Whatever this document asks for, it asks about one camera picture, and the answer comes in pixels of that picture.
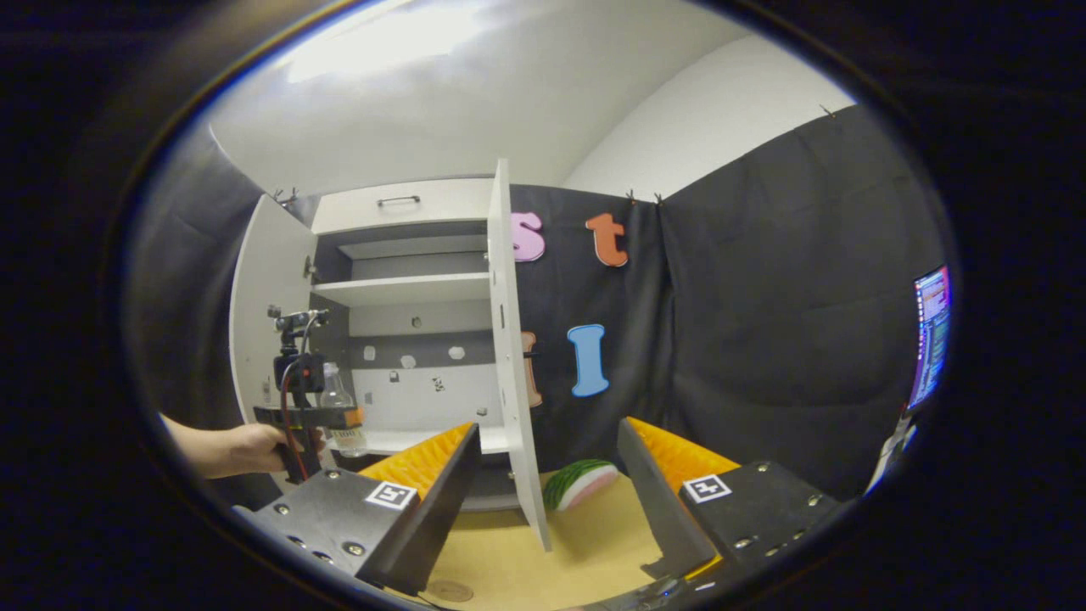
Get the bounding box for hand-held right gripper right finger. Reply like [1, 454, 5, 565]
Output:
[616, 416, 841, 586]

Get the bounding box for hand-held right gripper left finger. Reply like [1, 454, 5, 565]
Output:
[233, 422, 482, 597]

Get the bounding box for clear glass bottle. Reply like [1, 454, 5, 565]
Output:
[318, 362, 367, 457]

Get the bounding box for white cabinet shelf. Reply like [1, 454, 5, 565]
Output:
[339, 424, 510, 455]
[311, 272, 491, 308]

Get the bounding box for white and grey cabinet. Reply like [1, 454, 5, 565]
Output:
[310, 177, 510, 513]

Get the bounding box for white cabinet drawer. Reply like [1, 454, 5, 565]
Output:
[311, 178, 495, 236]

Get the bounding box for toy watermelon slice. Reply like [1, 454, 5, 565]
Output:
[543, 459, 620, 513]

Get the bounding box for black backdrop cloth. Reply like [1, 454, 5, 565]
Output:
[127, 102, 947, 502]

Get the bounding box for computer monitor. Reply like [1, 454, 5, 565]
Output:
[906, 265, 953, 412]

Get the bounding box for red cable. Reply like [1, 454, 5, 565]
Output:
[278, 363, 313, 483]

